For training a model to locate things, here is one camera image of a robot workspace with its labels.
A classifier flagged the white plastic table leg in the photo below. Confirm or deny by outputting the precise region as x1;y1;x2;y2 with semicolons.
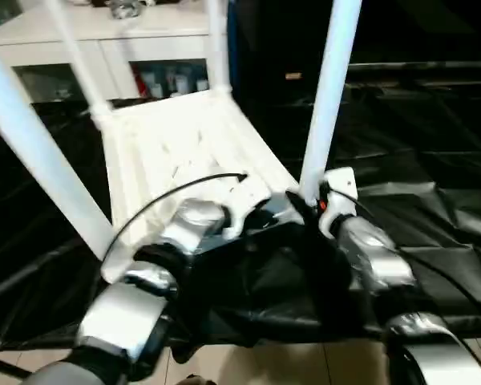
0;34;115;261
206;0;232;97
298;0;364;201
43;0;113;121

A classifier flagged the white plastic table top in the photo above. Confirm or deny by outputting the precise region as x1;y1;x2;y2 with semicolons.
88;86;305;284

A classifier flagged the black mat cloth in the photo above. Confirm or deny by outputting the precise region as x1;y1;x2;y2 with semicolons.
0;82;481;364

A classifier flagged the blue white printed mug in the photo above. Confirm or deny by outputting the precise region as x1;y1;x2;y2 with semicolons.
168;70;189;97

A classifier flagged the dark blue vertical panel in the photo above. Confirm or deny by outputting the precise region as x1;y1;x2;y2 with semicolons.
227;0;241;95

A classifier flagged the red bottle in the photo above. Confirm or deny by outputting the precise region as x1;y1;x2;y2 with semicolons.
132;66;148;97

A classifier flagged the black backdrop cloth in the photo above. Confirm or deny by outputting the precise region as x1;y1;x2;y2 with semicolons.
236;0;481;95

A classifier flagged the white glass-door cabinet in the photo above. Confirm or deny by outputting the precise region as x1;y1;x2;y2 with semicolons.
0;0;230;101

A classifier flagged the silver bowl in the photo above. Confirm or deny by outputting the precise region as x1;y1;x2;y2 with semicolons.
110;0;141;19

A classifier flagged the black table stand leg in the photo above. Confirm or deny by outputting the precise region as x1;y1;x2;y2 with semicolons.
0;352;31;380

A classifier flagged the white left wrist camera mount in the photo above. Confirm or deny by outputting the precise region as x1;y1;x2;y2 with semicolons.
220;176;273;240

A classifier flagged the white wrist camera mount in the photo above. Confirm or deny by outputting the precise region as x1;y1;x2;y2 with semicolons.
220;176;273;240
318;167;360;237

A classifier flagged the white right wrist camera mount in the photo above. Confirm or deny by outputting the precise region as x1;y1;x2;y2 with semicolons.
318;167;360;237

